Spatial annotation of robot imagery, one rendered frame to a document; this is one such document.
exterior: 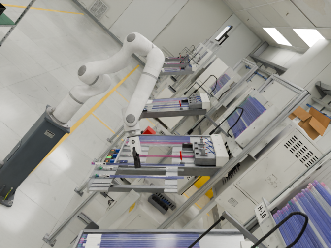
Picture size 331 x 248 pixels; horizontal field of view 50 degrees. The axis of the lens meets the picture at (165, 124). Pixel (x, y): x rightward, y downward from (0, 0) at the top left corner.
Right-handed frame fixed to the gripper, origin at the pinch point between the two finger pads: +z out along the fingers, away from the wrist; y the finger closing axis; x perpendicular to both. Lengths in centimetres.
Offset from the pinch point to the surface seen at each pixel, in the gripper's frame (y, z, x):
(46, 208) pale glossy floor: 74, 28, 83
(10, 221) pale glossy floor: 38, 27, 94
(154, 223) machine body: 50, 45, 1
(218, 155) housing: 40, 5, -48
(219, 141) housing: 67, -2, -53
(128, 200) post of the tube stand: 12.2, 20.6, 10.1
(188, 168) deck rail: 38.5, 10.4, -27.7
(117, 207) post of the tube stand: 13.6, 23.9, 16.9
